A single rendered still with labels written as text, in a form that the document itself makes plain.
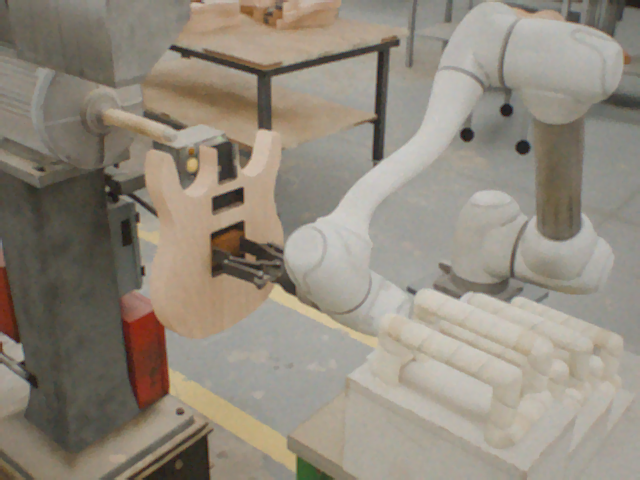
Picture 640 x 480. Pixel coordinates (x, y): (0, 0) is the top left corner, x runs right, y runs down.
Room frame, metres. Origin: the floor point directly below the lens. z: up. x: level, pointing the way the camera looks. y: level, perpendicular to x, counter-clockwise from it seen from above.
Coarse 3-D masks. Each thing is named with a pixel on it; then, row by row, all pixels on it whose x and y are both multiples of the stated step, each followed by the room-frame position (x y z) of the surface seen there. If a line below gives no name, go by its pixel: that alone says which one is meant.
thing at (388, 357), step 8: (384, 336) 0.80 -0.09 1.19; (384, 344) 0.80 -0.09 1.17; (392, 344) 0.79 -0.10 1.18; (400, 344) 0.80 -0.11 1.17; (384, 352) 0.80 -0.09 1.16; (392, 352) 0.79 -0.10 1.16; (400, 352) 0.80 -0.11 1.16; (376, 360) 0.81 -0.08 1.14; (384, 360) 0.80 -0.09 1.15; (392, 360) 0.79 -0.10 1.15; (400, 360) 0.81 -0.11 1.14; (384, 368) 0.80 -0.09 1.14; (392, 368) 0.79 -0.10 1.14; (384, 376) 0.79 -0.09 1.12; (392, 376) 0.79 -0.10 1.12; (376, 384) 0.80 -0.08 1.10; (384, 384) 0.79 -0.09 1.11; (392, 384) 0.80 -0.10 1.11
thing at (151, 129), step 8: (104, 112) 1.47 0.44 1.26; (112, 112) 1.46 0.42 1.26; (120, 112) 1.45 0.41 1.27; (112, 120) 1.45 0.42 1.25; (120, 120) 1.44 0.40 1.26; (128, 120) 1.42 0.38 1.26; (136, 120) 1.41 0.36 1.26; (144, 120) 1.41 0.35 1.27; (128, 128) 1.42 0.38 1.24; (136, 128) 1.40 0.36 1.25; (144, 128) 1.39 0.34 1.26; (152, 128) 1.38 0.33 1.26; (160, 128) 1.37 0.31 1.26; (168, 128) 1.37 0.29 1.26; (152, 136) 1.37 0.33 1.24; (160, 136) 1.36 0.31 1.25
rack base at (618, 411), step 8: (616, 392) 1.00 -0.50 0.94; (624, 392) 1.00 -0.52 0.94; (616, 400) 0.98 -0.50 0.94; (624, 400) 0.98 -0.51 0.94; (632, 400) 0.98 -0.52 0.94; (616, 408) 0.96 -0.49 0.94; (624, 408) 0.96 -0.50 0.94; (616, 416) 0.94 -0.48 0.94; (608, 424) 0.92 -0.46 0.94; (616, 424) 0.93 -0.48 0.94; (608, 432) 0.90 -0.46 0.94
